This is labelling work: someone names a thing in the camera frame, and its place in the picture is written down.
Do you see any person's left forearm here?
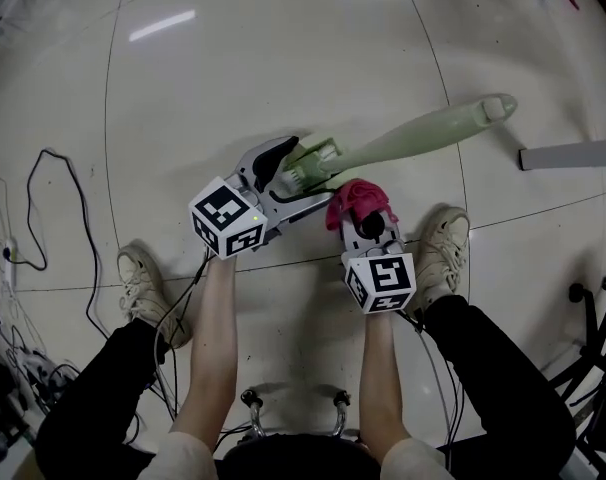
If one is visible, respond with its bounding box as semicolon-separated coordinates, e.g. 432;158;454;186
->
169;256;241;438

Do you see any white table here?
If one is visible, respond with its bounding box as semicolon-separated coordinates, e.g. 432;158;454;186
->
518;0;606;172

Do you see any person's left leg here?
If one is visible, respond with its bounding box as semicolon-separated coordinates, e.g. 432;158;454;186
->
34;316;177;480

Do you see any person's right shoe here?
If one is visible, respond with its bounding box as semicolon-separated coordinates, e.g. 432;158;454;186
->
412;206;472;315

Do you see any black power cable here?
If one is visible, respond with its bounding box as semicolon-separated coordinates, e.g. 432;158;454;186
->
26;148;110;342

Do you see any person's shoe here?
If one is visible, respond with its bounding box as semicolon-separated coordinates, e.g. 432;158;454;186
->
412;206;472;315
116;239;192;350

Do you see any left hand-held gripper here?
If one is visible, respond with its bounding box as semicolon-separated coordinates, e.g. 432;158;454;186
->
188;136;335;261

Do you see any black office chair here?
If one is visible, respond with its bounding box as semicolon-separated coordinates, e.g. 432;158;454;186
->
547;276;606;470

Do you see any pink cloth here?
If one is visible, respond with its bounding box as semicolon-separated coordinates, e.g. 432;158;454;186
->
324;178;401;232

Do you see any person's left shoe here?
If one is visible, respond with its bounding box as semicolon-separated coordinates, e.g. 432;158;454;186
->
116;239;192;350

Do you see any white power strip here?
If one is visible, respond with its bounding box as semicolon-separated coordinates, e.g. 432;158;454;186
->
2;237;19;290

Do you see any person's right leg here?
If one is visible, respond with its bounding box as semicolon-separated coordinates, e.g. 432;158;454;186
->
422;294;580;480

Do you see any person's leg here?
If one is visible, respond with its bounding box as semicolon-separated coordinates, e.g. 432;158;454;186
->
34;316;177;480
422;294;580;480

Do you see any black equipment backpack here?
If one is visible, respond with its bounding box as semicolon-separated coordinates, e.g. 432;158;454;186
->
0;346;80;465

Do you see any person's right forearm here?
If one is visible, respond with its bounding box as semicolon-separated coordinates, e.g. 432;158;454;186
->
357;309;415;450

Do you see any person's white shirt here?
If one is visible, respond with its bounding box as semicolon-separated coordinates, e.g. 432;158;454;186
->
147;429;457;480

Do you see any chrome stool frame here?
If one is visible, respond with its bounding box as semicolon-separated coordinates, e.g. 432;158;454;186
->
239;388;353;440

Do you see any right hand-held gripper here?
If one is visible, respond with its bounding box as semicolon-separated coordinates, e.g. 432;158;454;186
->
339;212;417;316

